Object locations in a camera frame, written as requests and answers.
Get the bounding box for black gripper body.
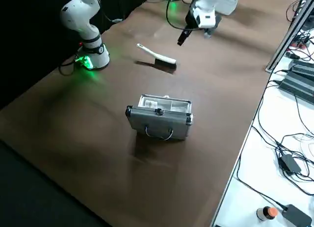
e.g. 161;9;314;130
185;8;197;30

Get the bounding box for white brush black bristles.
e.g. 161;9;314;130
136;43;178;67

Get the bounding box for white trash can open lid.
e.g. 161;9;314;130
217;0;240;16

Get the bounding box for open aluminium case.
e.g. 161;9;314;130
125;94;194;142

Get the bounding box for black electronics box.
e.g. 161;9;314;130
279;59;314;104

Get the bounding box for black power adapter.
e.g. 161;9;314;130
281;204;313;227
279;153;302;174

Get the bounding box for bottle with orange cap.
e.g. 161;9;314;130
256;205;279;223

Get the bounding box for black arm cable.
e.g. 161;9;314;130
99;0;191;32

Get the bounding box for aluminium camera post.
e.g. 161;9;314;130
264;0;314;72

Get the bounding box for black desk cable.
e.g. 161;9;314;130
259;79;283;130
274;132;314;184
236;173;288;211

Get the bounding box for black base cable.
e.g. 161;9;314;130
58;54;83;76

